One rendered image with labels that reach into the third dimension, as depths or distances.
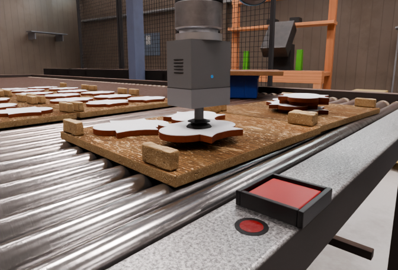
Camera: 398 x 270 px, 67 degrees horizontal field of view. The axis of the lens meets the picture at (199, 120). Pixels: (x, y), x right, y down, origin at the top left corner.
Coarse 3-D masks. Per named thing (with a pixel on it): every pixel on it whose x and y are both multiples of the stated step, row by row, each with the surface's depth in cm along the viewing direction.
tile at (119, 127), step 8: (128, 120) 65; (136, 120) 65; (144, 120) 65; (152, 120) 65; (160, 120) 65; (96, 128) 56; (104, 128) 56; (112, 128) 56; (120, 128) 56; (128, 128) 56; (136, 128) 56; (144, 128) 56; (152, 128) 56; (120, 136) 54; (128, 136) 55
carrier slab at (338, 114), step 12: (228, 108) 91; (240, 108) 91; (252, 108) 91; (264, 108) 91; (276, 108) 91; (324, 108) 91; (336, 108) 91; (348, 108) 91; (360, 108) 91; (372, 108) 91; (324, 120) 71; (336, 120) 71; (348, 120) 76
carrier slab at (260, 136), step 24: (240, 120) 71; (264, 120) 71; (96, 144) 50; (120, 144) 50; (168, 144) 50; (192, 144) 50; (216, 144) 50; (240, 144) 50; (264, 144) 50; (288, 144) 55; (144, 168) 40; (192, 168) 38; (216, 168) 41
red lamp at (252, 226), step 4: (248, 220) 29; (252, 220) 29; (240, 224) 29; (244, 224) 29; (248, 224) 29; (252, 224) 29; (256, 224) 29; (260, 224) 29; (244, 228) 28; (248, 228) 28; (252, 228) 28; (256, 228) 28; (260, 228) 28; (252, 232) 27
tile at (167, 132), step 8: (216, 120) 57; (160, 128) 49; (168, 128) 49; (176, 128) 49; (184, 128) 49; (192, 128) 49; (208, 128) 49; (216, 128) 49; (224, 128) 49; (232, 128) 49; (240, 128) 49; (160, 136) 47; (168, 136) 45; (176, 136) 45; (184, 136) 45; (192, 136) 45; (200, 136) 46; (208, 136) 44; (216, 136) 46; (224, 136) 48; (232, 136) 49
